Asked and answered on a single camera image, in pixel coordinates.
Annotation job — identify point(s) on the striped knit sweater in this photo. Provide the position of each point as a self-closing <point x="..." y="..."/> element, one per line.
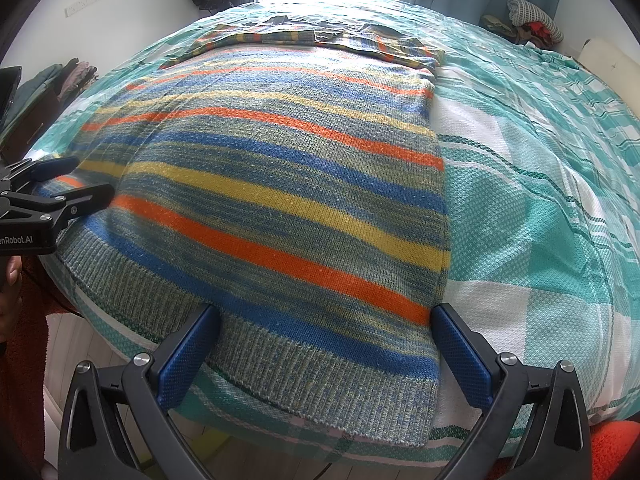
<point x="275" y="185"/>

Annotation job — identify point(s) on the grey-green jacket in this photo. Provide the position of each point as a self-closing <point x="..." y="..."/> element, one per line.
<point x="35" y="87"/>

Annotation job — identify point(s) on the brown pink clothes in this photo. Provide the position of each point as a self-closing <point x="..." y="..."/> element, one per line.
<point x="76" y="77"/>

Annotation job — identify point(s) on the teal plaid bed blanket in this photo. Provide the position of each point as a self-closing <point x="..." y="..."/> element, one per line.
<point x="525" y="210"/>

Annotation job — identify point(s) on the person's left hand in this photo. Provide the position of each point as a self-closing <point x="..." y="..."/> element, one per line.
<point x="10" y="285"/>

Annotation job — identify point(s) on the red cloth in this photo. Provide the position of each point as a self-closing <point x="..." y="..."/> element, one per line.
<point x="537" y="31"/>

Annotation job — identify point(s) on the person's left forearm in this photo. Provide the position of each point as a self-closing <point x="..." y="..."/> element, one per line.
<point x="25" y="385"/>

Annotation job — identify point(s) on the olive cloth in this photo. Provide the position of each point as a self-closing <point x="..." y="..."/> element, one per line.
<point x="495" y="25"/>

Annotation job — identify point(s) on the brown wooden cabinet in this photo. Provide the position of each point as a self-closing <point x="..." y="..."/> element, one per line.
<point x="25" y="130"/>

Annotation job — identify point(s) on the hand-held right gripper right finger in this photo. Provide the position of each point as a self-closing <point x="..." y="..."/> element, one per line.
<point x="460" y="360"/>

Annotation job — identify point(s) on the white wall socket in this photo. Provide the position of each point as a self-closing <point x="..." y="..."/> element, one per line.
<point x="85" y="3"/>

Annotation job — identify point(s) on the grey white knitted cloth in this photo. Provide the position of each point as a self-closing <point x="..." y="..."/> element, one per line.
<point x="535" y="11"/>

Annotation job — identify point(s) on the orange fleece clothing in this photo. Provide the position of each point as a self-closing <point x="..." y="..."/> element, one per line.
<point x="615" y="447"/>

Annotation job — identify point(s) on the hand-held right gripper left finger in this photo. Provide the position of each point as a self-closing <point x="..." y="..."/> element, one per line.
<point x="185" y="360"/>

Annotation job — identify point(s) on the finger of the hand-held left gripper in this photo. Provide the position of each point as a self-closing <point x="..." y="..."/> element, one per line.
<point x="52" y="168"/>
<point x="85" y="199"/>

